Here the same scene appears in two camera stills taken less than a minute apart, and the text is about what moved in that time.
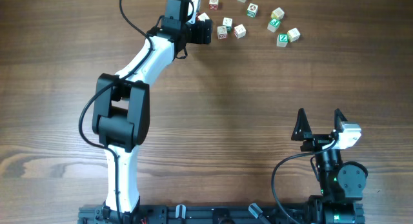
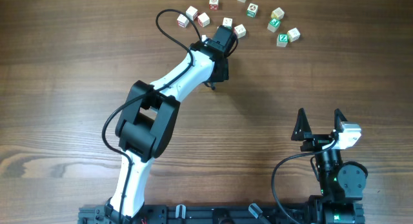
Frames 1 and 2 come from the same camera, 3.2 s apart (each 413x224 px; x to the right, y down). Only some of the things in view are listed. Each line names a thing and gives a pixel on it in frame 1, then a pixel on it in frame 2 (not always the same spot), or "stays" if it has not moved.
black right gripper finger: [302, 130] stays
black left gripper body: [199, 33] → [220, 77]
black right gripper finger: [339, 117] stays
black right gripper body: [317, 142] stays
